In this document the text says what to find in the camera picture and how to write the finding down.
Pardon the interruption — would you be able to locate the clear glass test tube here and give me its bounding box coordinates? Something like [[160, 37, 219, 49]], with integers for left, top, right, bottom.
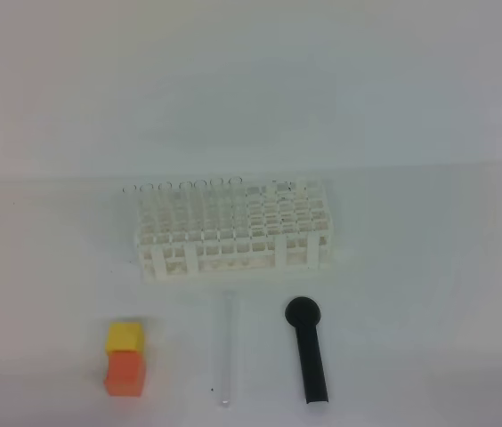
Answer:
[[219, 291, 235, 408]]

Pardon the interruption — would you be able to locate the white plastic test tube rack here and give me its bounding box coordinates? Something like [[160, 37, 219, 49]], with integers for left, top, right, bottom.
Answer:
[[135, 179, 334, 281]]

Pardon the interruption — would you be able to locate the black plastic scoop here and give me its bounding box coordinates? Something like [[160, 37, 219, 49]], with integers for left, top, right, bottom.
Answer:
[[285, 296, 328, 404]]

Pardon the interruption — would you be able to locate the yellow cube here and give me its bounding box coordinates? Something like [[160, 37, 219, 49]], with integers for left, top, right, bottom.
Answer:
[[105, 321, 145, 353]]

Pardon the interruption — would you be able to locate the orange cube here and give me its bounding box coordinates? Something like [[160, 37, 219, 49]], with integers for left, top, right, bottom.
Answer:
[[104, 351, 146, 398]]

